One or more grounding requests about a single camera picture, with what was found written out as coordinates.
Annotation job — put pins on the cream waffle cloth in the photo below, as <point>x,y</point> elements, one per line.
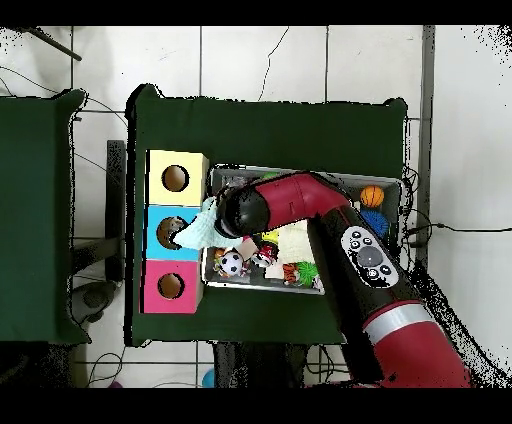
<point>294,240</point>

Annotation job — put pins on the light blue waffle cloth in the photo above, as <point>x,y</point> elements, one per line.
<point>200,232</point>

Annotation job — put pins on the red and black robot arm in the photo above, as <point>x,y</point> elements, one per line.
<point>296,200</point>

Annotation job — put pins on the shallow clear mesh bin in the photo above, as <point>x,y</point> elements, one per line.
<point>391,264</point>

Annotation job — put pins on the red and white toy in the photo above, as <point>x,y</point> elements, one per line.
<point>266,254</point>

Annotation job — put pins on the black and white soccer ball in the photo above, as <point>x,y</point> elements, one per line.
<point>232,264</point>

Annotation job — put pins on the orange striped tiger toy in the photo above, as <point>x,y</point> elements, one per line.
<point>290,274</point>

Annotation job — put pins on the dark green table cloth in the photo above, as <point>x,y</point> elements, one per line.
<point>264,136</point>

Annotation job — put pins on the green spiky ball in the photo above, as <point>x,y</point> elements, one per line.
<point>308,272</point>

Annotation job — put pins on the orange basketball toy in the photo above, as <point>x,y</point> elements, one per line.
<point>371,196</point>

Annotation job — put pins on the blue spiky ball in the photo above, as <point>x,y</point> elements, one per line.
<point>378,224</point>

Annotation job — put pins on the black flat panel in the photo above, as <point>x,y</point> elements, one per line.
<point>117,184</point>

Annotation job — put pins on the blue round object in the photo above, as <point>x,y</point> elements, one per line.
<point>208,378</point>

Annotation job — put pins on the grey stand base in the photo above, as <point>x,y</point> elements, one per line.
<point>92,298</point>

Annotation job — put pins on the green cloth side table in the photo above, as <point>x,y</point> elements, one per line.
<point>36,216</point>

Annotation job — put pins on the dark thin rod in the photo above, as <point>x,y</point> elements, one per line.
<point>52,44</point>

